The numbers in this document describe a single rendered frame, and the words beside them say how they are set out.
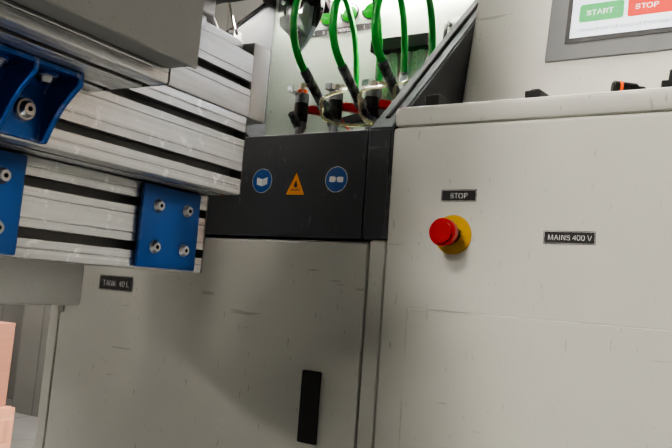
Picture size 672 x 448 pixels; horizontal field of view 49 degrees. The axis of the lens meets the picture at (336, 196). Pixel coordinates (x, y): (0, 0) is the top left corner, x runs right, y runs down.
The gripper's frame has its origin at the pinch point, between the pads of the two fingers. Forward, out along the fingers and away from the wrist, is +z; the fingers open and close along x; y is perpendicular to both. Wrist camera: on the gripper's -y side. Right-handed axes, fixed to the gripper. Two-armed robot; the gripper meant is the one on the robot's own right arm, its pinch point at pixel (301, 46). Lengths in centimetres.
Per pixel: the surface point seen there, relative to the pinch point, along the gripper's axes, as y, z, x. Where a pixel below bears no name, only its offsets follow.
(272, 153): 24.5, 27.1, 14.1
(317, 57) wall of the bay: -29.5, -8.8, -16.4
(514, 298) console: 25, 47, 54
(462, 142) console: 25, 27, 46
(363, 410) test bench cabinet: 25, 63, 33
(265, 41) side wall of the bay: -26.6, -13.6, -30.8
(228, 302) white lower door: 24, 51, 8
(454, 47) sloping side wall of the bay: 4.4, 5.8, 34.8
